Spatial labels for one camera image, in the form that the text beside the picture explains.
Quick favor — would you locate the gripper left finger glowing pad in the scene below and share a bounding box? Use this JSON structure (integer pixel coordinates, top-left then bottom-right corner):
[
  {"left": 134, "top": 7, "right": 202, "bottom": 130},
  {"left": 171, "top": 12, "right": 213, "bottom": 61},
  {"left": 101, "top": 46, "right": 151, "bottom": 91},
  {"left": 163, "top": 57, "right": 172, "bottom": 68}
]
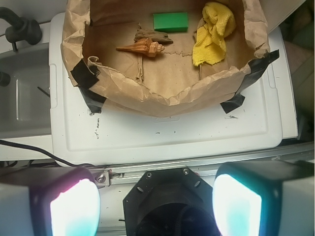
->
[{"left": 0, "top": 168, "right": 100, "bottom": 236}]

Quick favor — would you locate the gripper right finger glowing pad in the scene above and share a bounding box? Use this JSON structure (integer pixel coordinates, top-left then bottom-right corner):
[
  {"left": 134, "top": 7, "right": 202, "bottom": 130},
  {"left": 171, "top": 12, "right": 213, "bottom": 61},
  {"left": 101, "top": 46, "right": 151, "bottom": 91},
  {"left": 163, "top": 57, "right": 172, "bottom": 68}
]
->
[{"left": 212, "top": 160, "right": 315, "bottom": 236}]

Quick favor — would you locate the orange striped conch shell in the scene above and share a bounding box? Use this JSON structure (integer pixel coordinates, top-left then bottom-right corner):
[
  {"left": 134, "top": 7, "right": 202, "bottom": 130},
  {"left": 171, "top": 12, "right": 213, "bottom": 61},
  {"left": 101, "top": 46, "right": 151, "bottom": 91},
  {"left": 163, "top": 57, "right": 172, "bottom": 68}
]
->
[{"left": 116, "top": 38, "right": 165, "bottom": 58}]

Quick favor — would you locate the black tape strip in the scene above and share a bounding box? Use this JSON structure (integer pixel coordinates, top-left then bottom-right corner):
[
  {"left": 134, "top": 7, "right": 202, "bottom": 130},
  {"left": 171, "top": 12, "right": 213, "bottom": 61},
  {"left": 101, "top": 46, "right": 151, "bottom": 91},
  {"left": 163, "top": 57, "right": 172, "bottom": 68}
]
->
[
  {"left": 71, "top": 59, "right": 106, "bottom": 114},
  {"left": 220, "top": 50, "right": 280, "bottom": 114}
]

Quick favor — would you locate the yellow crumpled cloth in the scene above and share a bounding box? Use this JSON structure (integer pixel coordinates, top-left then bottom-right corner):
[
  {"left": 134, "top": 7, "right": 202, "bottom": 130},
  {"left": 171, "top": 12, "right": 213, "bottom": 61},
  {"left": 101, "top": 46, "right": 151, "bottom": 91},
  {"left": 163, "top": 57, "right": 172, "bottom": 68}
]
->
[{"left": 192, "top": 1, "right": 236, "bottom": 66}]

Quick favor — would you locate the brown paper bag tray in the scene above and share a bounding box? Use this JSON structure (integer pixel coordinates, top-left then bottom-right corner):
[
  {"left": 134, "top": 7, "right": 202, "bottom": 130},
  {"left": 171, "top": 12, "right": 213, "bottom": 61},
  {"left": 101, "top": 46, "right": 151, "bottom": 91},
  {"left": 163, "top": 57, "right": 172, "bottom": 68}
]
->
[{"left": 61, "top": 0, "right": 271, "bottom": 117}]

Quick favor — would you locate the brown driftwood piece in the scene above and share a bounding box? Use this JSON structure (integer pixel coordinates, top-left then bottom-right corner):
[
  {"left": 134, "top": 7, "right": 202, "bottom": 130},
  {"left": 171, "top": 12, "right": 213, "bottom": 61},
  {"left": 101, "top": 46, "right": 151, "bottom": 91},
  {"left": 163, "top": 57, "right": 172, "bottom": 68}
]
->
[{"left": 134, "top": 27, "right": 174, "bottom": 45}]

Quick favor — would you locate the green rectangular block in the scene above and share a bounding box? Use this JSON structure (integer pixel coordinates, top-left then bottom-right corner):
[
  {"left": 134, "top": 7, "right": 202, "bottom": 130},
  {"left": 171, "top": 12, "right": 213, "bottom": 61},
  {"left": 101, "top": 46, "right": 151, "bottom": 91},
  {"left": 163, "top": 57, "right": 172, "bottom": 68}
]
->
[{"left": 153, "top": 12, "right": 189, "bottom": 32}]

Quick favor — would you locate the aluminium frame rail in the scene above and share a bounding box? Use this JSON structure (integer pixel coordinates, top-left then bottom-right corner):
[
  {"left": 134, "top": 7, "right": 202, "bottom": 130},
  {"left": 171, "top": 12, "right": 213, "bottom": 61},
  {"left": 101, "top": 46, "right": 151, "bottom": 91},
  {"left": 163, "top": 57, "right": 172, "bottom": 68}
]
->
[{"left": 90, "top": 141, "right": 315, "bottom": 188}]

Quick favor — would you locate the black thin cable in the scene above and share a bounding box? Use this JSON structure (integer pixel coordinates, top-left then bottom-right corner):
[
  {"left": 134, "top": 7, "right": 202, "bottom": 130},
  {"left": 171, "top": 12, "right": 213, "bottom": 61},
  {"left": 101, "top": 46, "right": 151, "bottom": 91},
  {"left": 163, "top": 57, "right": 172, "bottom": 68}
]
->
[{"left": 0, "top": 139, "right": 109, "bottom": 170}]

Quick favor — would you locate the black octagonal mount plate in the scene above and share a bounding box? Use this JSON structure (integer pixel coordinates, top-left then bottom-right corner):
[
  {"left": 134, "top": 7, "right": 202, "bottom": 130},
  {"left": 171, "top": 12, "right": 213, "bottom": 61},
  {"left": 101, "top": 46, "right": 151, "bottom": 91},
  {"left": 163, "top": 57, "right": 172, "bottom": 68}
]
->
[{"left": 123, "top": 167, "right": 220, "bottom": 236}]

